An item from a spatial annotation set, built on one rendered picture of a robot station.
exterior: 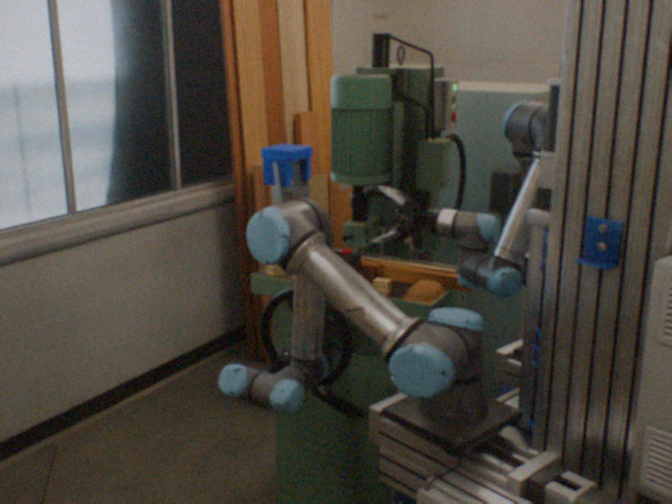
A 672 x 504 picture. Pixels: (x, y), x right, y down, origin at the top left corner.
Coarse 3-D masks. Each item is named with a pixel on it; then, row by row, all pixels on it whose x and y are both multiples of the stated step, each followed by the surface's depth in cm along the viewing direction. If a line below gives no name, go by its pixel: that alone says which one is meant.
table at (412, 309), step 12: (252, 276) 240; (264, 276) 238; (276, 276) 238; (288, 276) 238; (252, 288) 241; (264, 288) 239; (276, 288) 237; (396, 288) 227; (408, 288) 227; (444, 288) 227; (396, 300) 218; (408, 300) 217; (444, 300) 223; (408, 312) 218; (420, 312) 216
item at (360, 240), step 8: (368, 216) 243; (376, 216) 243; (344, 224) 234; (352, 224) 233; (360, 224) 233; (368, 224) 234; (376, 224) 239; (344, 232) 234; (352, 232) 233; (360, 232) 232; (368, 232) 235; (376, 232) 240; (352, 240) 234; (360, 240) 232; (368, 240) 235; (360, 248) 238
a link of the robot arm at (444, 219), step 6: (444, 210) 202; (450, 210) 202; (456, 210) 202; (438, 216) 201; (444, 216) 201; (450, 216) 200; (438, 222) 201; (444, 222) 200; (450, 222) 199; (438, 228) 201; (444, 228) 200; (450, 228) 200; (438, 234) 203; (444, 234) 202; (450, 234) 201
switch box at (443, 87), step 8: (440, 80) 242; (448, 80) 241; (456, 80) 247; (440, 88) 242; (448, 88) 242; (456, 88) 248; (440, 96) 243; (448, 96) 242; (456, 96) 249; (440, 104) 244; (448, 104) 243; (456, 104) 250; (440, 112) 244; (448, 112) 244; (456, 112) 251; (440, 120) 245; (448, 120) 245; (456, 120) 252; (440, 128) 246; (448, 128) 246
